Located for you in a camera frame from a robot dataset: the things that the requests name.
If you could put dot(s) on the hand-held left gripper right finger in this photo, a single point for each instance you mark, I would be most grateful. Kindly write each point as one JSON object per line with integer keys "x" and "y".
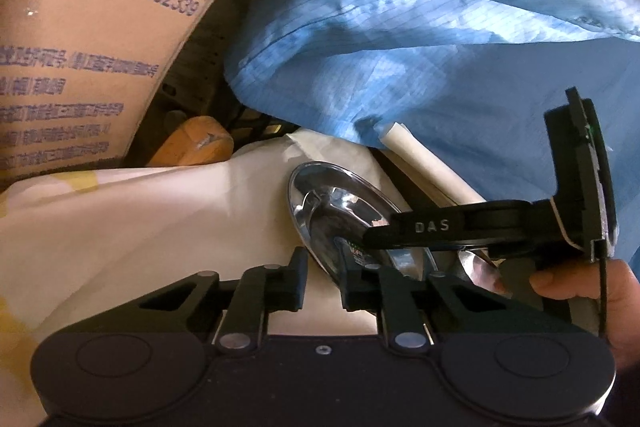
{"x": 351, "y": 287}

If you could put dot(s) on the orange wooden piece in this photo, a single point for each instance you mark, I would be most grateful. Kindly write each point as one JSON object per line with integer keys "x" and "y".
{"x": 195, "y": 142}

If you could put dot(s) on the person's right hand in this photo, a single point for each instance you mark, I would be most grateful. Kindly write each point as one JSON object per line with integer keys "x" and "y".
{"x": 620, "y": 307}

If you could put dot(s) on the white cloth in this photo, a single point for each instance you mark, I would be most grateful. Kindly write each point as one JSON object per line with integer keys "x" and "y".
{"x": 125, "y": 217}

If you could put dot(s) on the black plastic crate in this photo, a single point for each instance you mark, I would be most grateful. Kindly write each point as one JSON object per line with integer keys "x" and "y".
{"x": 200, "y": 72}

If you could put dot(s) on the white cylindrical stick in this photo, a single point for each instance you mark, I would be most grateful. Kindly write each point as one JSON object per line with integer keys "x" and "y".
{"x": 425, "y": 162}

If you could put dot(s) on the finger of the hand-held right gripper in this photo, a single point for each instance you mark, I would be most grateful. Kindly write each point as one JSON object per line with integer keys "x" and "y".
{"x": 450, "y": 219}
{"x": 390, "y": 241}

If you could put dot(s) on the blue antistatic coat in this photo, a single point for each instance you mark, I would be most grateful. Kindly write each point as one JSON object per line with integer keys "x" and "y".
{"x": 400, "y": 57}

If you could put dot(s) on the cardboard box blue print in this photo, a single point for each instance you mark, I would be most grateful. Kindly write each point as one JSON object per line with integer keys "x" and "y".
{"x": 100, "y": 32}

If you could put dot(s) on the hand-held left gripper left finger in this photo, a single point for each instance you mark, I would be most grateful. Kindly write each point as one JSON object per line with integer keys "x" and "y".
{"x": 298, "y": 282}

